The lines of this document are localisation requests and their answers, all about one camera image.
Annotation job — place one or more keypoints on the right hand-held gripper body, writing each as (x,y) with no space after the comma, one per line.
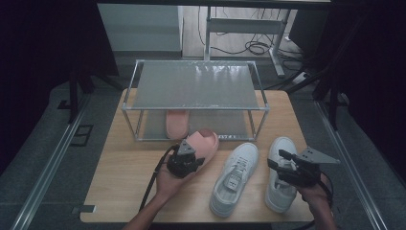
(303,171)

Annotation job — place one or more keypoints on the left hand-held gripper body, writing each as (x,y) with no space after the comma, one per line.
(182,163)

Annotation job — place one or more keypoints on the pink slipper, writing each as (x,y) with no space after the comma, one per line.
(177,124)
(204,143)

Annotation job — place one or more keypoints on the white sneaker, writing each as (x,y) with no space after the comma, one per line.
(281,198)
(234,179)

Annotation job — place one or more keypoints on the metal shoe rack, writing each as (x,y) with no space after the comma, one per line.
(194,86)

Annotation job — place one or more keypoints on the person's right hand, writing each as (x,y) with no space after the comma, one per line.
(314,193)

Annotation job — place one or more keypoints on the person's left hand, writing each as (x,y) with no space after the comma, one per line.
(170,188)

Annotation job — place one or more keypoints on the black tripod stand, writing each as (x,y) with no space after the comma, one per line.
(333,96)
(74,96)

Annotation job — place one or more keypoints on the white power strip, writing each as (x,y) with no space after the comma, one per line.
(300,78)

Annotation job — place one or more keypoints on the dark curtain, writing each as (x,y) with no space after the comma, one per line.
(376,80)
(38,64)

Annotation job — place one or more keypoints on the black box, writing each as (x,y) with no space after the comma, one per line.
(308,32)

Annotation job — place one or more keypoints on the grey cabinet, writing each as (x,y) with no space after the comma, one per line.
(140,27)

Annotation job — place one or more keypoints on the metal floor rail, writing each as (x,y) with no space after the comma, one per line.
(48,169)
(351,166)

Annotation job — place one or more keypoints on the white desk frame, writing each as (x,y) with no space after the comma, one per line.
(245,26)

